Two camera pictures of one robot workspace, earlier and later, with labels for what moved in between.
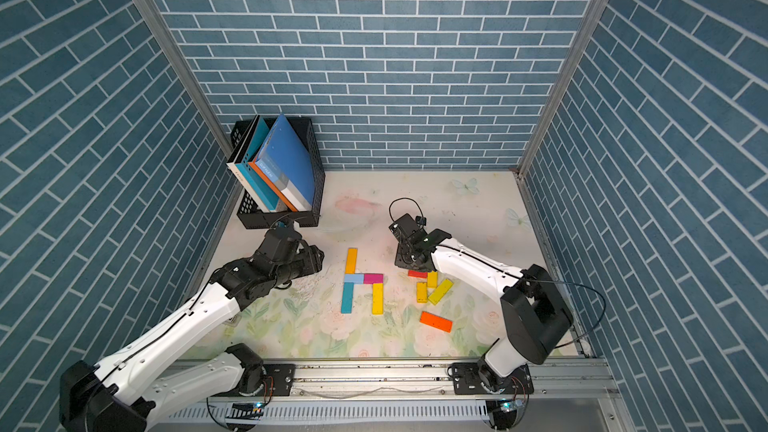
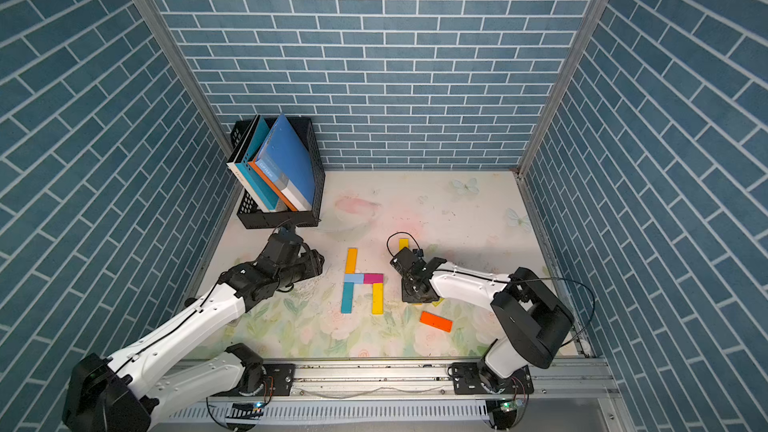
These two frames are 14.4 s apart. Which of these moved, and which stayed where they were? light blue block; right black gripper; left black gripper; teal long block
Moved: right black gripper
Stayed: light blue block; teal long block; left black gripper
